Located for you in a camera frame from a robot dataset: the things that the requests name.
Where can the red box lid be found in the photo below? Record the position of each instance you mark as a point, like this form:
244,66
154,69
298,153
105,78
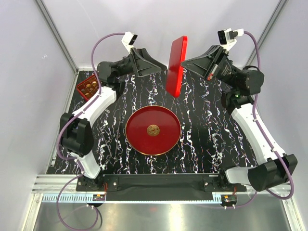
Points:
175,70

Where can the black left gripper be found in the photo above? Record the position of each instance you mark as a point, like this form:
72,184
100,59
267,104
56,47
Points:
146,66

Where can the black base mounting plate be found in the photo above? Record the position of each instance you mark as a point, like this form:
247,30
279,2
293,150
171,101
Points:
155,187

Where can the red compartment chocolate box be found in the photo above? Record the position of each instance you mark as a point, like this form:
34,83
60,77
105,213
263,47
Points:
87,93

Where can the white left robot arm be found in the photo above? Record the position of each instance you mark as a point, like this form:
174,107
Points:
76,134

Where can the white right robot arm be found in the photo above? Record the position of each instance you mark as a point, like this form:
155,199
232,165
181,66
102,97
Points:
274,166

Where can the aluminium frame rail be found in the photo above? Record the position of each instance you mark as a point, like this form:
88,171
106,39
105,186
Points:
63,188

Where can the round red lacquer tray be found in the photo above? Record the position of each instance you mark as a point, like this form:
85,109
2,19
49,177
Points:
153,130

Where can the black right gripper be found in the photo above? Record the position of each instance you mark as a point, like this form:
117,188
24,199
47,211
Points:
201,64

